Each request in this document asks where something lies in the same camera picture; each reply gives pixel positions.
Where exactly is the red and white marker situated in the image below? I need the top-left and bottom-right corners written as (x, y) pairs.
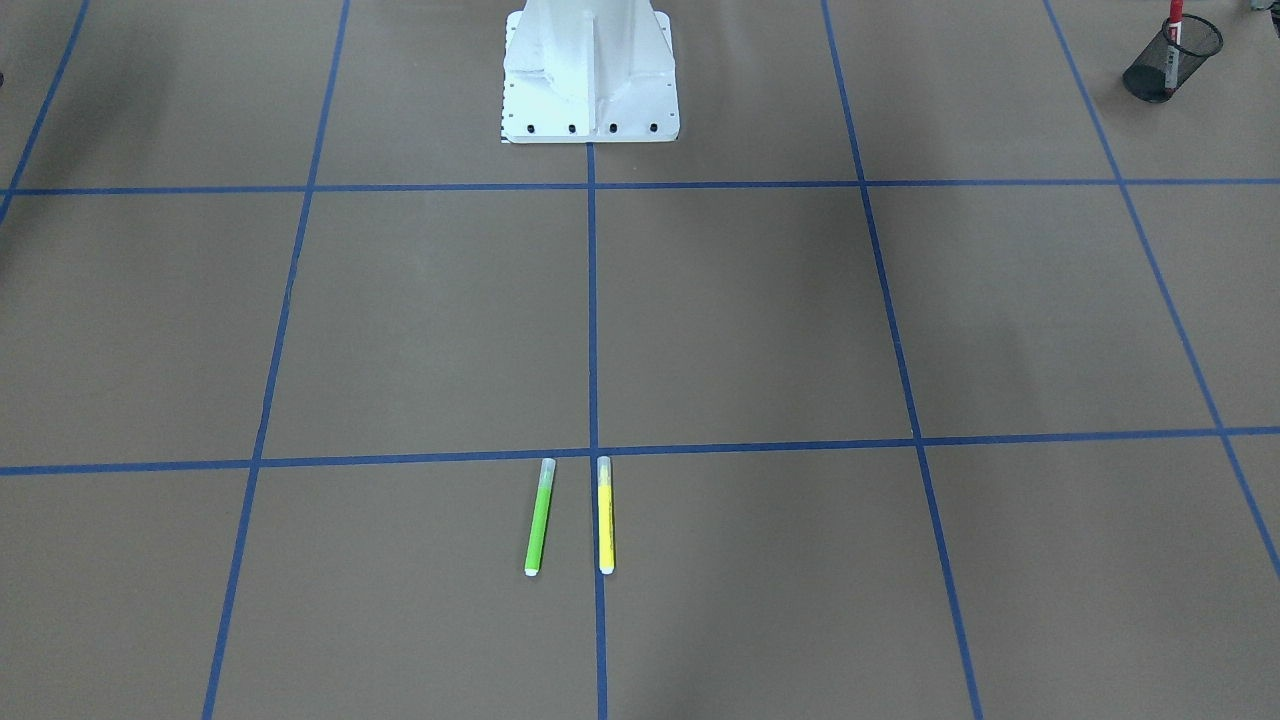
top-left (1164, 0), bottom-right (1184, 96)

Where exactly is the near black mesh pen cup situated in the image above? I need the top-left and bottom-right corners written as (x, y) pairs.
top-left (1121, 14), bottom-right (1225, 104)

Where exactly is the yellow highlighter pen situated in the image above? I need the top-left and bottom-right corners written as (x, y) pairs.
top-left (596, 456), bottom-right (616, 577)

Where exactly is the green highlighter pen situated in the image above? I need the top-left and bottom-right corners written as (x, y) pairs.
top-left (524, 457), bottom-right (557, 578)

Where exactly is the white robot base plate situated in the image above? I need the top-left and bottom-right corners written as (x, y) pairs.
top-left (500, 1), bottom-right (681, 143)

